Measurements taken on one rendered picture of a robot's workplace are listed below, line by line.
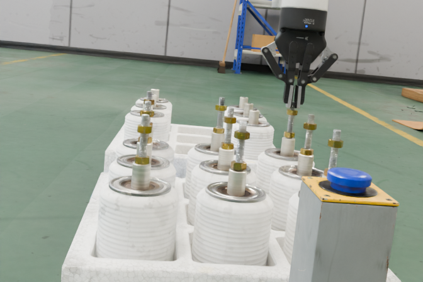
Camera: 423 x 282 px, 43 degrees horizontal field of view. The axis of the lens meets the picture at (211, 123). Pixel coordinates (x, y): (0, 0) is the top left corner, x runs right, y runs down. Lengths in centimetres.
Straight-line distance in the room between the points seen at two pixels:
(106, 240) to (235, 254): 15
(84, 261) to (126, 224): 6
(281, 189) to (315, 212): 30
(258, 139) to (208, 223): 54
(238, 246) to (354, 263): 18
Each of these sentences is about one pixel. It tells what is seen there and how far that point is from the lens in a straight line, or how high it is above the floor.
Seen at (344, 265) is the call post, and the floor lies 25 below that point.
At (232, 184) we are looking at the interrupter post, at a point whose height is 26.
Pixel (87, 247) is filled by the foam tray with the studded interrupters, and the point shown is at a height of 18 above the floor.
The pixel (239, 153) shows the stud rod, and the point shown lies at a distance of 66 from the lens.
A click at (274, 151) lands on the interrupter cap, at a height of 25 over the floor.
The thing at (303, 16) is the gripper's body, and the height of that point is 48.
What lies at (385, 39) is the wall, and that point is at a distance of 720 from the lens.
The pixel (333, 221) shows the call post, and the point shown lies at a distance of 49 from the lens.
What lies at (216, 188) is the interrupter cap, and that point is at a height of 25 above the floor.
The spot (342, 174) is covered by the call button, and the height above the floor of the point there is 33.
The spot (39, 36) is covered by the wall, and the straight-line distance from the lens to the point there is 714.
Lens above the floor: 45
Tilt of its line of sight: 10 degrees down
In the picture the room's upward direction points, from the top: 5 degrees clockwise
